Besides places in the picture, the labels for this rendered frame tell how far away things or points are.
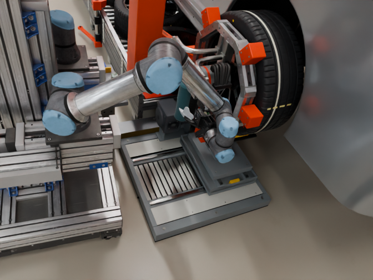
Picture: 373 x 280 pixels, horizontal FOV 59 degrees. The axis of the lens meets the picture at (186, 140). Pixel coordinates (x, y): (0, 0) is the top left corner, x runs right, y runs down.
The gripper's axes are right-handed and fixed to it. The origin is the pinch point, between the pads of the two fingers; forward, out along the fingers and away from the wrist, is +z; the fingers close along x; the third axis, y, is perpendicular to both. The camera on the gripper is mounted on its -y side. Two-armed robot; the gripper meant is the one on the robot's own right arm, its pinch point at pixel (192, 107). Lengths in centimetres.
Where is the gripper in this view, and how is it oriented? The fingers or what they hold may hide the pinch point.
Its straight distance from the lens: 160.0
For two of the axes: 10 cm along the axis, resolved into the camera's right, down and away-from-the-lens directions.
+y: 1.6, -6.9, -7.1
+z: -3.9, -7.0, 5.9
